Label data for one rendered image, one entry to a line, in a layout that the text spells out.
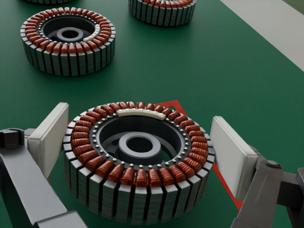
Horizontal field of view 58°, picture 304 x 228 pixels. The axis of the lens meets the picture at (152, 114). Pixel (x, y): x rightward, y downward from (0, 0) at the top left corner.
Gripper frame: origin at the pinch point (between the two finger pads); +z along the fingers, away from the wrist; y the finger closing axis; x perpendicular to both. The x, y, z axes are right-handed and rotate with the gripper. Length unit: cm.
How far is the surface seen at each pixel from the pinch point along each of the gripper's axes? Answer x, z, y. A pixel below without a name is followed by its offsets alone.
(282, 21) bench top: 11.3, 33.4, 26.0
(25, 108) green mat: -1.9, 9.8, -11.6
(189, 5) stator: 11.5, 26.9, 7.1
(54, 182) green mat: -5.8, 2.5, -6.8
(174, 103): -0.5, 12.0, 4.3
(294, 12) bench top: 14, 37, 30
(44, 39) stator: 4.9, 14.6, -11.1
